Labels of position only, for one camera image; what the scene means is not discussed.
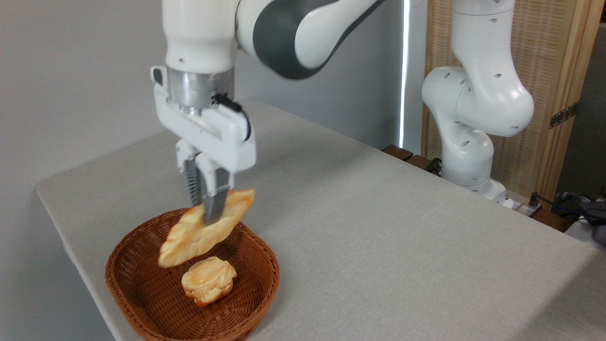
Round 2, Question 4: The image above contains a long golden bread loaf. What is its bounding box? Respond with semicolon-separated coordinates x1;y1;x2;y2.
158;188;256;269

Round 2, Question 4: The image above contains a dark brown wooden block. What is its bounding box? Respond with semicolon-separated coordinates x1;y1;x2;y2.
381;144;415;162
406;154;442;177

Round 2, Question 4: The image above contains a black plug with cable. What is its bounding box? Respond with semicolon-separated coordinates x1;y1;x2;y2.
528;192;569;211

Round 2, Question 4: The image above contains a dark metal screen hinge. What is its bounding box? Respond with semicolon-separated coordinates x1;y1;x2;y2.
549;101;579;130

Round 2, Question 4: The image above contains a dark cable bundle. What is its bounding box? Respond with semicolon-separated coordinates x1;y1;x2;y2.
552;191;606;246

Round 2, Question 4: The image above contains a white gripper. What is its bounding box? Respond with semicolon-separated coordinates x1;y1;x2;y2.
151;65;257;225

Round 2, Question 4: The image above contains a round golden bread bun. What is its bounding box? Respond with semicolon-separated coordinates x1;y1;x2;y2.
181;256;238;308

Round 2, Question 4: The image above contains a wooden rattan folding screen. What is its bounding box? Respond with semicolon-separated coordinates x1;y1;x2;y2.
421;0;606;205

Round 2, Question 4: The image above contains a grey tablecloth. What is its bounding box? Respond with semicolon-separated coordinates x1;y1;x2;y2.
36;99;606;341

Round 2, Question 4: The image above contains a brown wicker basket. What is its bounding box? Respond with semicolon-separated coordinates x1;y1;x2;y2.
105;207;281;341

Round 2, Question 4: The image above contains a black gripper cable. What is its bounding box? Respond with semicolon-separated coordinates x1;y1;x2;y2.
212;93;252;143

